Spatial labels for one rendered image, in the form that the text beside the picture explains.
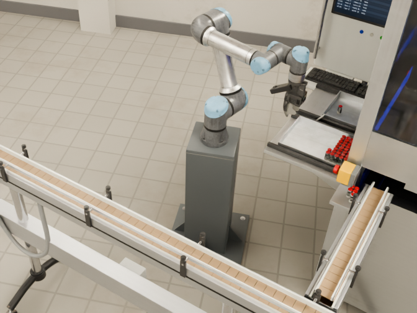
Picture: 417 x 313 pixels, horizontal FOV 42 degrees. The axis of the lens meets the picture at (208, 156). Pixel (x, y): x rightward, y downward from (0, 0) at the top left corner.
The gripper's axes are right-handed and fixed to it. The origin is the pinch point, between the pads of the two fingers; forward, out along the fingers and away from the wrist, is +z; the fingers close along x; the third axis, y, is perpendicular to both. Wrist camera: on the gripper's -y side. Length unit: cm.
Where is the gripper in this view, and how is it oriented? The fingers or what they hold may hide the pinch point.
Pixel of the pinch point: (285, 113)
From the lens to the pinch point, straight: 259.6
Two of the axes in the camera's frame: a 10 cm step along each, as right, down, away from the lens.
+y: 8.6, 3.7, -3.6
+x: 5.2, -5.5, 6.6
